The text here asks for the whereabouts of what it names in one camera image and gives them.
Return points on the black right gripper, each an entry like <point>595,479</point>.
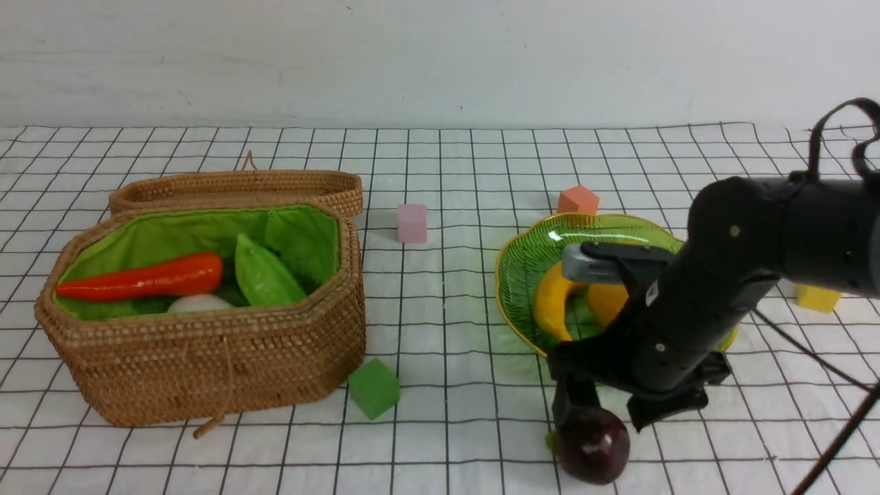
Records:
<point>680,305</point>

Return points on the purple toy mangosteen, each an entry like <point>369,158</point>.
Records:
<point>593,445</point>

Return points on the orange toy mango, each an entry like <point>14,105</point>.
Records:
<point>605,302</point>

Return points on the yellow toy banana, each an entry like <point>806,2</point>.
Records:
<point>549,305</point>

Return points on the green toy vegetable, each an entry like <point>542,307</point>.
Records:
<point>262,277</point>

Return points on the white toy radish with leaves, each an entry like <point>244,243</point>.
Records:
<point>199,303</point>

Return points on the orange toy carrot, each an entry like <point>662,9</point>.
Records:
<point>195,274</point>

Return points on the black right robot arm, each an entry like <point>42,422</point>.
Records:
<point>744,235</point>

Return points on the white black grid tablecloth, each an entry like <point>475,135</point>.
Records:
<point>475,402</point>

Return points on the green glass leaf plate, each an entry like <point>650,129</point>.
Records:
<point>523,261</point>

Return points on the orange foam cube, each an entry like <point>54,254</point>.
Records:
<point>578,199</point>

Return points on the green foam cube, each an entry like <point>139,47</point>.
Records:
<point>374,388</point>

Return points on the yellow foam cube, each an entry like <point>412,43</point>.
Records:
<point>817,299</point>

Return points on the pink foam cube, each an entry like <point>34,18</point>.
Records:
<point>412,223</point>

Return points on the woven wicker basket green lining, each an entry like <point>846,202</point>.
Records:
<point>148,369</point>

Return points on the woven wicker basket lid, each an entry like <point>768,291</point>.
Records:
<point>338,190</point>

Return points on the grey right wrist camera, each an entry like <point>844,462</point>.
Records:
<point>579,268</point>

